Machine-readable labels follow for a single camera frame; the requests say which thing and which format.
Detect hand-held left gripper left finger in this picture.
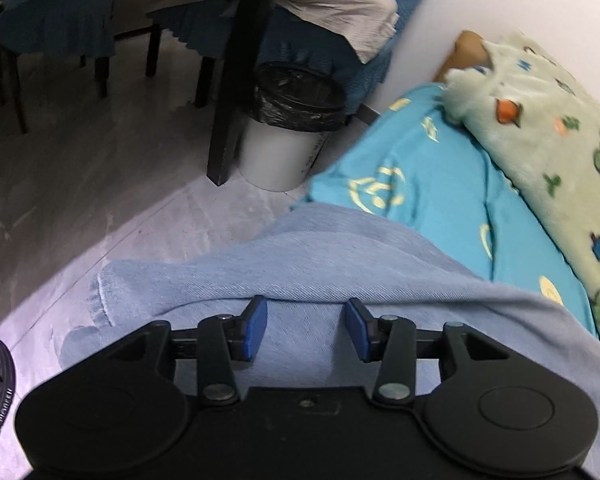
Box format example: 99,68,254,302
100,296,269,407

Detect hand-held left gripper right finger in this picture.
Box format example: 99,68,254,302
344,297,511,406

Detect blue denim pants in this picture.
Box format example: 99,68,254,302
60,201,600,480

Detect blue printed bedsheet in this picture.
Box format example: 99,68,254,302
290,82,600,341

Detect white trash bin black bag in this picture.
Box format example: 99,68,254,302
237,61,348,192

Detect white table with dark legs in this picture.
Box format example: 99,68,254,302
206,0,288,187

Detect green printed fleece blanket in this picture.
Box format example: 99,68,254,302
442,31,600,356

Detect brown pillow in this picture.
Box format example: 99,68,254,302
434,30,496,83

